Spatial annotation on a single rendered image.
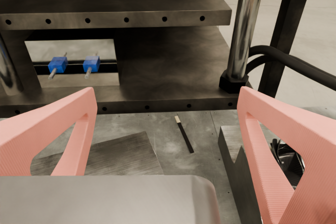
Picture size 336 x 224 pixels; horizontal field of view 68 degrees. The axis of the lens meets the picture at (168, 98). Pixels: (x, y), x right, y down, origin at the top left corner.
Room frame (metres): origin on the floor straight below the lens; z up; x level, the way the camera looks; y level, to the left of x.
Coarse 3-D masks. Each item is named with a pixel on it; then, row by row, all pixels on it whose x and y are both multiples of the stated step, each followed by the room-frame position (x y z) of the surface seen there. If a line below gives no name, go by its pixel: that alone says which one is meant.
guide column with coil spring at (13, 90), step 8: (0, 40) 0.69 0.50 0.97; (0, 48) 0.68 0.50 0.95; (0, 56) 0.67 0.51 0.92; (8, 56) 0.69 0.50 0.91; (0, 64) 0.67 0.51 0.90; (8, 64) 0.68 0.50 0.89; (0, 72) 0.67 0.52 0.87; (8, 72) 0.67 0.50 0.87; (16, 72) 0.70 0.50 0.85; (0, 80) 0.67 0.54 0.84; (8, 80) 0.67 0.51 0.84; (16, 80) 0.68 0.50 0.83; (8, 88) 0.67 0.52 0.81; (16, 88) 0.68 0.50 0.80
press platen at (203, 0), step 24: (0, 0) 0.85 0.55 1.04; (24, 0) 0.85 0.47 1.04; (48, 0) 0.85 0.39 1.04; (72, 0) 0.85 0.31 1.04; (96, 0) 0.85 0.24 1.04; (120, 0) 0.85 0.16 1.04; (144, 0) 0.85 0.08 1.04; (168, 0) 0.85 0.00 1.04; (192, 0) 0.85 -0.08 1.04; (216, 0) 0.85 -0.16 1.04; (0, 24) 0.71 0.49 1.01; (24, 24) 0.72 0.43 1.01; (48, 24) 0.72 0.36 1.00; (72, 24) 0.73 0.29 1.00; (96, 24) 0.73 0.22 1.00; (120, 24) 0.74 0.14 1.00; (144, 24) 0.74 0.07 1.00; (168, 24) 0.74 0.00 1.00; (192, 24) 0.75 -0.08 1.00; (216, 24) 0.75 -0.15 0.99
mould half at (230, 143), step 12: (228, 132) 0.42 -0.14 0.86; (240, 132) 0.42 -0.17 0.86; (264, 132) 0.42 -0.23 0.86; (228, 144) 0.38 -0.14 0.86; (240, 144) 0.38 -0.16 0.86; (228, 156) 0.36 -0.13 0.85; (240, 156) 0.30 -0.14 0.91; (228, 168) 0.34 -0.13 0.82; (240, 168) 0.29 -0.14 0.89; (240, 180) 0.28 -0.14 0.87; (240, 192) 0.27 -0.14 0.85; (252, 192) 0.23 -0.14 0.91; (240, 204) 0.25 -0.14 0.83; (252, 204) 0.22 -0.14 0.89; (240, 216) 0.24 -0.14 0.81; (252, 216) 0.21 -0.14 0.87
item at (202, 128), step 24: (0, 120) 0.52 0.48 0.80; (96, 120) 0.52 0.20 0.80; (120, 120) 0.52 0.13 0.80; (144, 120) 0.52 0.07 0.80; (168, 120) 0.52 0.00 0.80; (192, 120) 0.52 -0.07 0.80; (216, 120) 0.52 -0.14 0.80; (48, 144) 0.43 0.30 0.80; (168, 144) 0.43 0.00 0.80; (192, 144) 0.43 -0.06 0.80; (216, 144) 0.43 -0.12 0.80; (168, 168) 0.36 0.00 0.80; (192, 168) 0.36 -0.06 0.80; (216, 168) 0.36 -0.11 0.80; (216, 192) 0.30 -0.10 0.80
